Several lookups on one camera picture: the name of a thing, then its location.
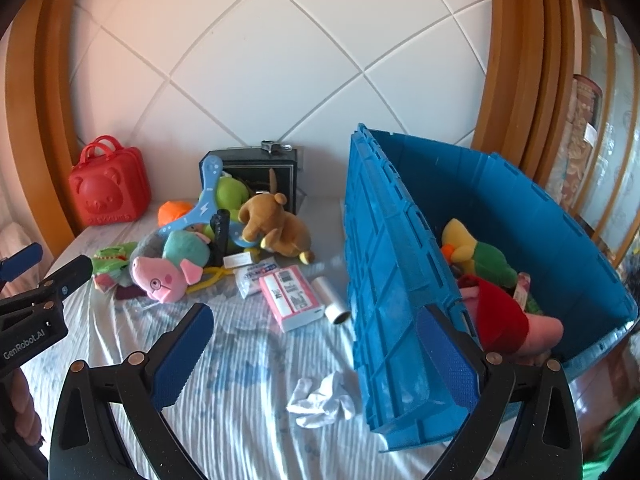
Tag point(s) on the clear tape roll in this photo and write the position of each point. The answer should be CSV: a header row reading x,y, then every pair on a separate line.
x,y
330,300

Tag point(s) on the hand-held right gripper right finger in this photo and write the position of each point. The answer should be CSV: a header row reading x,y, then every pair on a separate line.
x,y
447,360

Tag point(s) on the blue three-armed boomerang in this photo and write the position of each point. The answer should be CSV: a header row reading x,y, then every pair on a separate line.
x,y
202,210

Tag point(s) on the dark maroon knit hat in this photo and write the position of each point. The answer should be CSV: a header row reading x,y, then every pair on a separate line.
x,y
127,292

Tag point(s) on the wooden framed padded headboard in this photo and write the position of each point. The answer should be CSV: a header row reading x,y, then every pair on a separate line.
x,y
250,35

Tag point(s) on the person's left hand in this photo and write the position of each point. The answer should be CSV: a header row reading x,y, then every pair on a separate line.
x,y
22,400

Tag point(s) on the black cylinder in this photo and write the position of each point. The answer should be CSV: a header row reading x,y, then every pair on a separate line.
x,y
220,235

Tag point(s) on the green plush toy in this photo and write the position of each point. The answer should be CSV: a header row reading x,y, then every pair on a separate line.
x,y
230,192

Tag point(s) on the pink patterned packet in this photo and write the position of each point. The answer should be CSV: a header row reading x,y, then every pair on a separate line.
x,y
522,287

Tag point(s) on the pink and white box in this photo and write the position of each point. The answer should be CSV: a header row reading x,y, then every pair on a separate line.
x,y
290,300

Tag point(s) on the black gift box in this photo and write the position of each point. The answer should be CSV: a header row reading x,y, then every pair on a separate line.
x,y
260,170

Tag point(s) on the clear plastic packet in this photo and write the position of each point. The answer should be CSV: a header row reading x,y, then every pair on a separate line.
x,y
250,280

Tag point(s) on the pink pig plush teal body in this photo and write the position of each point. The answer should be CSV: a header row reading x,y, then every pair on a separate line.
x,y
160,275

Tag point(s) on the white crumpled tissue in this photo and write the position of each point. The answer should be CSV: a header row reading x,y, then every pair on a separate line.
x,y
320,400

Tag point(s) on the brown bear plush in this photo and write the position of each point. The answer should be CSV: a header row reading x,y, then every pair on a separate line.
x,y
280,225

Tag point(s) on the frosted glass sliding door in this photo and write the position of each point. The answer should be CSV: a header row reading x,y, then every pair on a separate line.
x,y
615,135

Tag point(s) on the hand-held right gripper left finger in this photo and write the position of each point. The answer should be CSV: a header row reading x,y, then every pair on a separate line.
x,y
182,355

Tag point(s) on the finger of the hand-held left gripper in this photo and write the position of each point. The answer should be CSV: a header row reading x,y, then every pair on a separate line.
x,y
20,261
70,274

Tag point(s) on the blue plastic storage crate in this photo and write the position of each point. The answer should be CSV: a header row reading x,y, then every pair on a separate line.
x,y
390,285

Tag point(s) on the green embroidered cloth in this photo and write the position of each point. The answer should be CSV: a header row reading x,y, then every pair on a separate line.
x,y
112,260

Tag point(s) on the pink pig plush orange dress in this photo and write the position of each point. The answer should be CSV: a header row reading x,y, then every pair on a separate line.
x,y
170,212

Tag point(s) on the floral patterned curtain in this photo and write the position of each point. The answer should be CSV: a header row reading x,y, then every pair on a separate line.
x,y
575,135

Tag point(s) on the yellow green parrot plush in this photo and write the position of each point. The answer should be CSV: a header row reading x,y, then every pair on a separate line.
x,y
480,255

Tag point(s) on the pink curtain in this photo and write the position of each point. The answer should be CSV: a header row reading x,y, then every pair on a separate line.
x,y
12,240

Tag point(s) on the pink pig plush red dress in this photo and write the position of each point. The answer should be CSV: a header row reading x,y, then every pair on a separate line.
x,y
500,320

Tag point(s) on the red bear suitcase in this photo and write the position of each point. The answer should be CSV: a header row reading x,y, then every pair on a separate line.
x,y
107,190

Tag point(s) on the grey plush toy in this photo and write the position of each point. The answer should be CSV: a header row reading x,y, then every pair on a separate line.
x,y
150,242

